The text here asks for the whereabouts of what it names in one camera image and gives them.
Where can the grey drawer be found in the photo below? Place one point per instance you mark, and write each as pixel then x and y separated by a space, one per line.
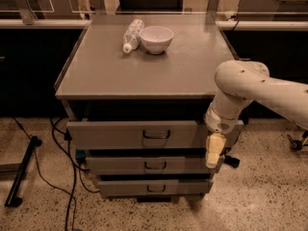
pixel 154 187
pixel 137 134
pixel 149 165

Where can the white ceramic bowl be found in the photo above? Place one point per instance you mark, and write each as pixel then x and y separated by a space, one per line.
pixel 156 39

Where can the grey middle drawer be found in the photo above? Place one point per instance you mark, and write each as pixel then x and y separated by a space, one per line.
pixel 149 165

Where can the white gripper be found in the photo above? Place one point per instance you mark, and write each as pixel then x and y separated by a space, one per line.
pixel 218 123

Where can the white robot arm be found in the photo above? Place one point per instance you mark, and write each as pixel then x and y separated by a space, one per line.
pixel 241 83

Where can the grey drawer cabinet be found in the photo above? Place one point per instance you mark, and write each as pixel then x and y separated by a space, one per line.
pixel 102 83

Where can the grey top drawer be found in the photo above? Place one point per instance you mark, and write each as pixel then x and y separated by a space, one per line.
pixel 137 134

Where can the grey bottom drawer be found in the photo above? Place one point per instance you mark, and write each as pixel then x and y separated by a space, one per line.
pixel 154 187

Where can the black caster wheel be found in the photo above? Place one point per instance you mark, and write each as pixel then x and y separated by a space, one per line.
pixel 231 161

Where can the clear plastic water bottle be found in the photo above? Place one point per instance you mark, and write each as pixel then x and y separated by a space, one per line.
pixel 131 38

